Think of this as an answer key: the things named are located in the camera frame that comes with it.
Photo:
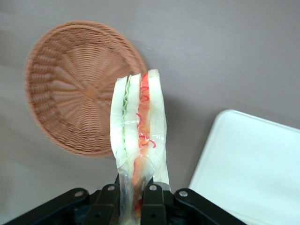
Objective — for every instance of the triangle sandwich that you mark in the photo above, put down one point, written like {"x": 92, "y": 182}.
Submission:
{"x": 131, "y": 117}

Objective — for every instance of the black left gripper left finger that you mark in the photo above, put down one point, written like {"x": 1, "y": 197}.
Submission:
{"x": 105, "y": 204}

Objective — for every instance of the cream plastic tray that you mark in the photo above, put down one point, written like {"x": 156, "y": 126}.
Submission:
{"x": 246, "y": 164}

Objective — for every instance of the round brown wicker basket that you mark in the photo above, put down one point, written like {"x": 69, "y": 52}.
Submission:
{"x": 70, "y": 93}

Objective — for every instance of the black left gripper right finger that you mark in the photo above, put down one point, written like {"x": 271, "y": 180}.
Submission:
{"x": 153, "y": 206}

